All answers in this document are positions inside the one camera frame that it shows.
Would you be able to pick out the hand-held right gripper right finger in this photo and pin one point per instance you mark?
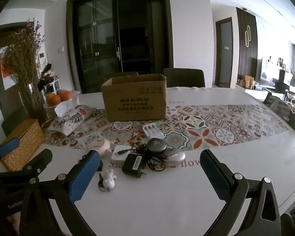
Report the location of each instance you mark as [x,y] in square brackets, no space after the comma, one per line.
[215,177]

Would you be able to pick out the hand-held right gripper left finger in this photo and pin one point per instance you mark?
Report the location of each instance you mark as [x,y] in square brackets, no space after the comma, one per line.
[84,174]

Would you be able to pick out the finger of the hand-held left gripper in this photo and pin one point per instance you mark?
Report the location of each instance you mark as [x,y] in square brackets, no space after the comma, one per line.
[43,157]
[8,146]

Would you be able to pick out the white square box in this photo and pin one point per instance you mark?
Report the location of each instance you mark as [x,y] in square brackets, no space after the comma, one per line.
[119,151]

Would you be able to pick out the silver oval case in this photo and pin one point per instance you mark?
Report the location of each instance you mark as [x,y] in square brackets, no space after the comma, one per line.
[178,156]

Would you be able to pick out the brown cardboard box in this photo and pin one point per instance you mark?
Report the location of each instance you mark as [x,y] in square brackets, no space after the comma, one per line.
[135,100]

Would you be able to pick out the woven wicker box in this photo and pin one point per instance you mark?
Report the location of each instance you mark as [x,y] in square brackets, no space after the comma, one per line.
[22,142]

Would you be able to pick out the pink pig toy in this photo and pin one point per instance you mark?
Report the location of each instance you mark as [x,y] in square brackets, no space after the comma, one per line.
[99,146]

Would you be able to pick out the floral fabric tissue cover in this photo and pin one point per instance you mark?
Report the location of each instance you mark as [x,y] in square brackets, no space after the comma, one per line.
[71,119]

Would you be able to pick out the black power adapter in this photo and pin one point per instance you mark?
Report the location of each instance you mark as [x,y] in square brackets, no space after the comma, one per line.
[132,164]

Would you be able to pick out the glass vase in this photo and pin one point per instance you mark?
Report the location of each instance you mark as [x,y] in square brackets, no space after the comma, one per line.
[34,103]

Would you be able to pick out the orange fruit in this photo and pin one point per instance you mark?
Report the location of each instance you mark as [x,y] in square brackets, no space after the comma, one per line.
[66,95]
[53,99]

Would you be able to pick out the black triangular case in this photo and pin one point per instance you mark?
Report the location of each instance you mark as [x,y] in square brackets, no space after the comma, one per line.
[156,144]

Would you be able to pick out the white fruit basket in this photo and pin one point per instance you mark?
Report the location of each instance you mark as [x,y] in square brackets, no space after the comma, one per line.
[75,98]

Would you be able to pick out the white shelf with toys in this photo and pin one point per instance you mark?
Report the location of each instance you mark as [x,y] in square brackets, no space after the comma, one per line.
[50,80]

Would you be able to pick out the white battery charger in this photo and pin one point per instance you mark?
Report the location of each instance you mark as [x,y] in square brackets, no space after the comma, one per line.
[152,129]

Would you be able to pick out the dried flower bunch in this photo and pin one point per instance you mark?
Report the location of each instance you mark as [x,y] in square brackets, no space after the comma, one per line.
[23,54]

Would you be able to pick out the plaid upholstered chair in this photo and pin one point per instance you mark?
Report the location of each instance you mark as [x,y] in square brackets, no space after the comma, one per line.
[275,103]

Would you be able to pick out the dark dining chair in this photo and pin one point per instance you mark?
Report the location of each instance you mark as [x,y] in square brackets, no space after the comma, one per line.
[123,73]
[184,77]

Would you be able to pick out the dark framed interior door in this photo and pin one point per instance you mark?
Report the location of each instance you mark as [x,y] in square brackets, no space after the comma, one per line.
[224,54]

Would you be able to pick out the dark glass door cabinet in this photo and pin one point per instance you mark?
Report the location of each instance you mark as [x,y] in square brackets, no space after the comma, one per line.
[118,34]

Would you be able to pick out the wall intercom panel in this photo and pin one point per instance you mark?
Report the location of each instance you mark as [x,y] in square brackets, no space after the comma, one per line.
[42,55]

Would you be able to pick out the white wall switch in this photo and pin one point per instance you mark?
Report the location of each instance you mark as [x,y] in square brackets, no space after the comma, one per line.
[60,49]

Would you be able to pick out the dark slatted wall panel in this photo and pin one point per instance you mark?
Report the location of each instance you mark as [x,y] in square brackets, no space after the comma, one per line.
[245,61]

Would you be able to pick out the gold loop wall ornament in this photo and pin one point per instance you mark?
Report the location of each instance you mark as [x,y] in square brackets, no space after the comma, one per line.
[247,35]

